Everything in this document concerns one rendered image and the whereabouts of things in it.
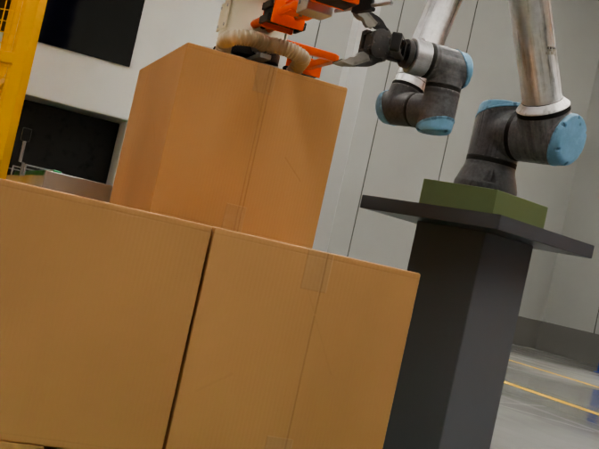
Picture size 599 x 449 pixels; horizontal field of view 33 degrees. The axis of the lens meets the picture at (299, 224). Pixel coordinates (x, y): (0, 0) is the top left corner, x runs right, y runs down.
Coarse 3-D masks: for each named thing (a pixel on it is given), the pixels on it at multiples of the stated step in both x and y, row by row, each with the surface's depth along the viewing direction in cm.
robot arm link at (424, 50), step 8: (416, 40) 249; (424, 40) 250; (416, 48) 248; (424, 48) 248; (432, 48) 249; (416, 56) 248; (424, 56) 248; (432, 56) 249; (416, 64) 248; (424, 64) 249; (408, 72) 251; (416, 72) 250; (424, 72) 250
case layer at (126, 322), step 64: (0, 192) 155; (64, 192) 159; (0, 256) 156; (64, 256) 159; (128, 256) 163; (192, 256) 167; (256, 256) 170; (320, 256) 175; (0, 320) 156; (64, 320) 160; (128, 320) 163; (192, 320) 168; (256, 320) 171; (320, 320) 175; (384, 320) 179; (0, 384) 157; (64, 384) 160; (128, 384) 164; (192, 384) 168; (256, 384) 172; (320, 384) 176; (384, 384) 180; (64, 448) 161; (128, 448) 164; (192, 448) 168; (256, 448) 172; (320, 448) 176
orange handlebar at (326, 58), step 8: (288, 0) 229; (296, 0) 224; (280, 8) 234; (288, 8) 229; (296, 8) 225; (296, 16) 231; (304, 16) 229; (256, 24) 252; (288, 40) 271; (304, 48) 272; (312, 48) 273; (320, 56) 274; (328, 56) 275; (336, 56) 276; (312, 64) 290; (320, 64) 285; (328, 64) 282
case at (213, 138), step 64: (192, 64) 227; (256, 64) 232; (128, 128) 277; (192, 128) 227; (256, 128) 232; (320, 128) 237; (128, 192) 255; (192, 192) 228; (256, 192) 233; (320, 192) 238
